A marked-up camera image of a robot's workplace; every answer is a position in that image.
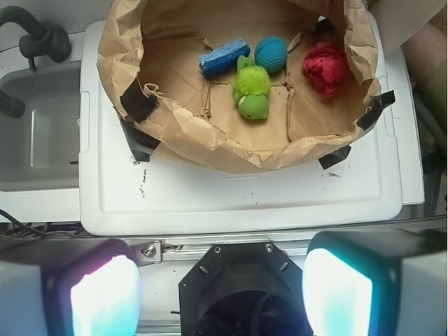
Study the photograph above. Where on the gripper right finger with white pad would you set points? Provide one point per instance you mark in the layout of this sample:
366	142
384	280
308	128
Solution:
387	282

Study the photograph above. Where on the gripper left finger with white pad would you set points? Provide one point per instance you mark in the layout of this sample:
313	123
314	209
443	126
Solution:
69	287

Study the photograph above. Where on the green plush animal toy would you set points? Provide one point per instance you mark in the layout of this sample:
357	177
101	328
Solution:
252	87

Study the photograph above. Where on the black tape lower right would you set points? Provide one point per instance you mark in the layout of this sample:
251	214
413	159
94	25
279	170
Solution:
334	157

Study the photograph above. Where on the black tape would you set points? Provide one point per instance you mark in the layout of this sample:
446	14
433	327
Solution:
334	157
142	146

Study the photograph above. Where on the grey plastic sink basin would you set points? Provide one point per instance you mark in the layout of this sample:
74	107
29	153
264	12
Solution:
39	150

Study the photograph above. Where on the black tape lower left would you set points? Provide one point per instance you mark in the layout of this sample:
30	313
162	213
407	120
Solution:
142	146

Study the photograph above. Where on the black tape strip right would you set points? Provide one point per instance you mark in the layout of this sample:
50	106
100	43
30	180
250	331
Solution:
374	110

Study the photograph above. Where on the black tape strip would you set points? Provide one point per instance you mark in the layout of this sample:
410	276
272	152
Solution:
374	110
137	104

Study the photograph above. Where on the black tape strip left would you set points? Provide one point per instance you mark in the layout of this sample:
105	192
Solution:
137	104

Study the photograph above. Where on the red crumpled cloth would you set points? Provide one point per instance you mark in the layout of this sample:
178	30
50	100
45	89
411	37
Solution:
326	68

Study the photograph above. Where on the brown paper bag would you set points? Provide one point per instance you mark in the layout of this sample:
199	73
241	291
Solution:
159	43

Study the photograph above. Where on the black toy faucet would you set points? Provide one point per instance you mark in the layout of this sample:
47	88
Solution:
41	39

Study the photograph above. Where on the teal rubber ball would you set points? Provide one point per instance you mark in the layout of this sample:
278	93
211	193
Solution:
271	54

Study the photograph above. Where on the blue sponge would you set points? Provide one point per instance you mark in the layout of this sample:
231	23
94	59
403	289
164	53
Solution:
223	58

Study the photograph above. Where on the aluminium frame rail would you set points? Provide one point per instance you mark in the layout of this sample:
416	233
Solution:
150	250

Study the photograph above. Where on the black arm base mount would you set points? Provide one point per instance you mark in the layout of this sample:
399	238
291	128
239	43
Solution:
243	291

